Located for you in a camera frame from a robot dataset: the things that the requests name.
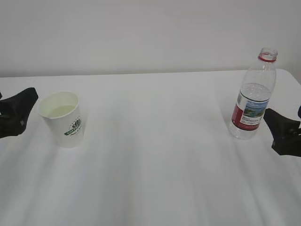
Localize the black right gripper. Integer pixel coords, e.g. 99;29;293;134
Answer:
263;108;301;157

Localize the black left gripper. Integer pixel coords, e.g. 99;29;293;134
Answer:
0;88;38;138

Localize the white paper cup green logo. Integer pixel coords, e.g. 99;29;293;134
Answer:
38;91;83;148

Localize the clear water bottle red label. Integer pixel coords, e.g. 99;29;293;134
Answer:
228;48;278;140

